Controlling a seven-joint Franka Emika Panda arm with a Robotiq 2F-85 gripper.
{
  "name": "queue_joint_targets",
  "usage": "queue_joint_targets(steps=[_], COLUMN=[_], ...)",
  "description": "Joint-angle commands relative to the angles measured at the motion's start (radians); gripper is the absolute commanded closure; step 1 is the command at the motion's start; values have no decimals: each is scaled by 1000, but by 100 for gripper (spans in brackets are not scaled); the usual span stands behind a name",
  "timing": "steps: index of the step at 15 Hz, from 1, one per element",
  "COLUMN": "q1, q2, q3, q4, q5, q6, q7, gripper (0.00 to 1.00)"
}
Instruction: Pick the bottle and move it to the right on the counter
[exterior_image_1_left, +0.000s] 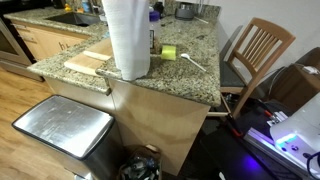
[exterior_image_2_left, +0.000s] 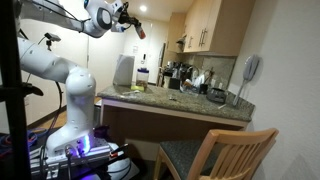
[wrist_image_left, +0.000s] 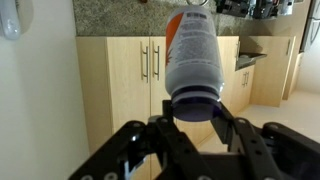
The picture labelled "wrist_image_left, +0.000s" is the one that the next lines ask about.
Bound steel refrigerator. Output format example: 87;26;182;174
299;0;320;53

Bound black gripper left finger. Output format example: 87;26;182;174
68;99;215;180

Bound beige upper cabinet with handles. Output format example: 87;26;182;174
75;35;241;180

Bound white bottle with blue cap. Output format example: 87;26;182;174
164;4;225;123

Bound white wall phone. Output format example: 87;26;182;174
0;0;23;41

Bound grey range hood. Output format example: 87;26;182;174
234;51;268;72

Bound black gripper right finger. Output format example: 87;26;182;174
210;103;320;180

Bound beige tall corner cabinet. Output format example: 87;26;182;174
239;35;297;108

